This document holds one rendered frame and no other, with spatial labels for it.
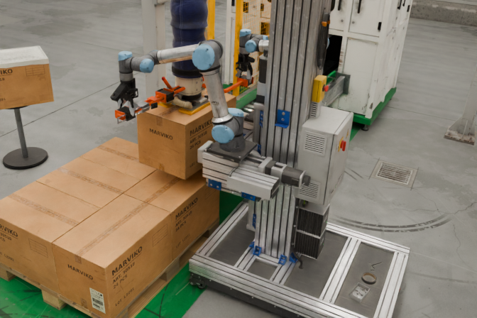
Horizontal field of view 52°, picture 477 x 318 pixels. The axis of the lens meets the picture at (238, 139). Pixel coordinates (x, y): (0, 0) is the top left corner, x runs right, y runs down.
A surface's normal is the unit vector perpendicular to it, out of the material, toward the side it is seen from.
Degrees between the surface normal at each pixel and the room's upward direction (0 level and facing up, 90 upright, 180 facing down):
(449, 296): 0
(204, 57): 83
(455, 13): 90
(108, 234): 0
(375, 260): 0
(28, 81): 90
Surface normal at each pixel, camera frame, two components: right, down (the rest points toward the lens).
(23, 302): 0.04, -0.89
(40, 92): 0.50, 0.41
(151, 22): -0.48, 0.38
